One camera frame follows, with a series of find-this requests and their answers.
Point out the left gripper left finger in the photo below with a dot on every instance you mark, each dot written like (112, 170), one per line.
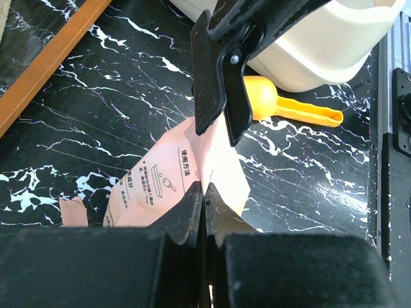
(153, 266)

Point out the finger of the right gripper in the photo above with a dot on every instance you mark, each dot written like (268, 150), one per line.
(231, 23)

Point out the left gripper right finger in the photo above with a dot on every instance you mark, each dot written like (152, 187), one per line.
(248, 268)

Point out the black bag clip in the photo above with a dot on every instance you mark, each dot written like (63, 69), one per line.
(218, 85)

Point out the yellow plastic litter scoop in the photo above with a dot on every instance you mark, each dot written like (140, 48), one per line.
(265, 102)

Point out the pink cat litter bag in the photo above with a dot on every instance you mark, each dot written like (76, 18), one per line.
(163, 176)

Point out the beige litter box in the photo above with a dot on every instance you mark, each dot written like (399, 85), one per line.
(329, 46)

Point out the wooden shelf rack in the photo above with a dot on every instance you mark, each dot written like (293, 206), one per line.
(27, 85)

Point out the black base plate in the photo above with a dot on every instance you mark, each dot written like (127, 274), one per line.
(393, 172)

